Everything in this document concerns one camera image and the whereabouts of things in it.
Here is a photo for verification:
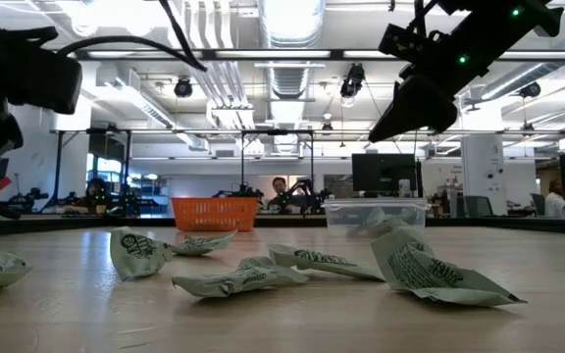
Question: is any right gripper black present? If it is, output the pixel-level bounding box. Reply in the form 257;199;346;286
368;9;509;144

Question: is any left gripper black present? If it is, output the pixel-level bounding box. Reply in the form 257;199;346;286
0;22;83;239

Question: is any black ceiling spotlight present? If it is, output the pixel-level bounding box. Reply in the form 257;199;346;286
339;62;367;99
518;80;542;99
173;76;194;99

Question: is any white pillar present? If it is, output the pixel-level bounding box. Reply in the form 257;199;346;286
460;134;508;217

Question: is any dark office chair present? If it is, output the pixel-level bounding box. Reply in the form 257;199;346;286
463;194;494;218
530;192;547;217

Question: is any person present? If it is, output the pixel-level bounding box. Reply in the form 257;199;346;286
268;176;291;212
83;176;110;215
543;178;565;220

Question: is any clear plastic container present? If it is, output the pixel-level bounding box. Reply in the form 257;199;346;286
321;197;432;239

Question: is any orange-red plastic basket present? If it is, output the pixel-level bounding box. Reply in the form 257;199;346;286
171;196;260;233

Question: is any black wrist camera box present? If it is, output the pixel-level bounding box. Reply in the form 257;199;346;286
378;22;449;65

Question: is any black background workstation frame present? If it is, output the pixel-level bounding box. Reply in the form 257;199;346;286
240;128;316;202
54;126;134;213

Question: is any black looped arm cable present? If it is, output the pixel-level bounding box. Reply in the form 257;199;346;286
56;0;209;74

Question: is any black metal rig frame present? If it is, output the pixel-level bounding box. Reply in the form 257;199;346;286
0;214;565;236

